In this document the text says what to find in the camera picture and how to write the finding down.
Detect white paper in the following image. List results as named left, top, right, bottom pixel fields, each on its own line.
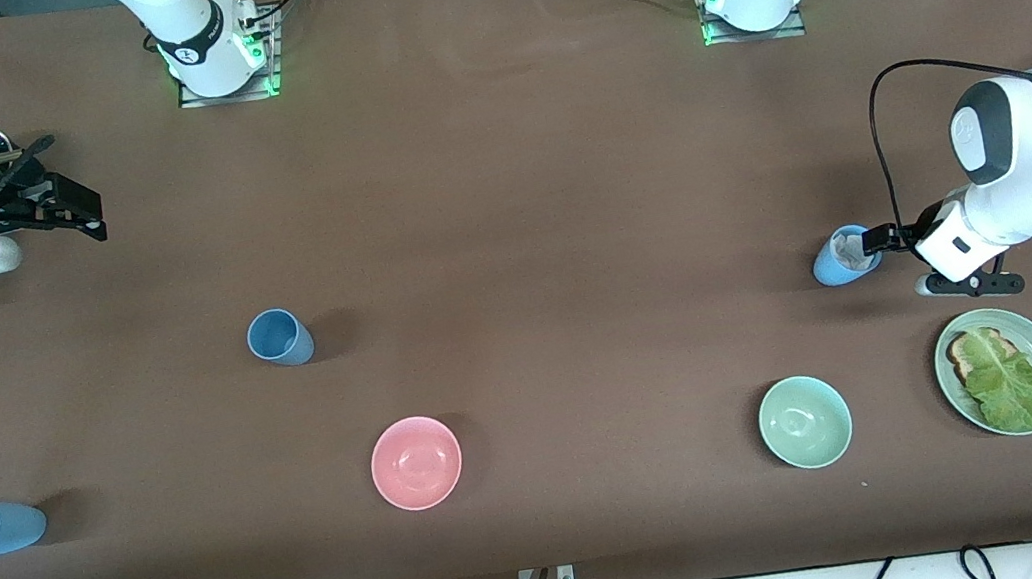
left=829, top=227, right=878, bottom=276

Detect toast slice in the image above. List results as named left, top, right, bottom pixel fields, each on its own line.
left=944, top=320, right=1032, bottom=415

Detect pale green plate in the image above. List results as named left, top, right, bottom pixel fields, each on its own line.
left=927, top=302, right=1032, bottom=447

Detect green lettuce leaf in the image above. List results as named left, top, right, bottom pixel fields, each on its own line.
left=954, top=320, right=1032, bottom=440

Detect pale green bowl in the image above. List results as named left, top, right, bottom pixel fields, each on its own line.
left=752, top=369, right=858, bottom=476

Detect pink bowl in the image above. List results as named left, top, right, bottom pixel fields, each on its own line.
left=364, top=410, right=469, bottom=517

